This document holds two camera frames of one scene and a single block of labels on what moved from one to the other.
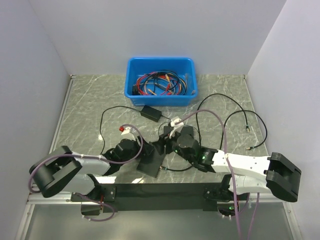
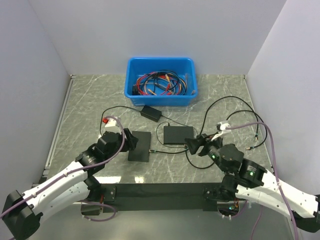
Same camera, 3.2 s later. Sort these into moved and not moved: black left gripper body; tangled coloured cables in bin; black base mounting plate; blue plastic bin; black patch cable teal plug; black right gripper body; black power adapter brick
Moved: black patch cable teal plug; black left gripper body; black right gripper body
Not moved: tangled coloured cables in bin; black base mounting plate; blue plastic bin; black power adapter brick
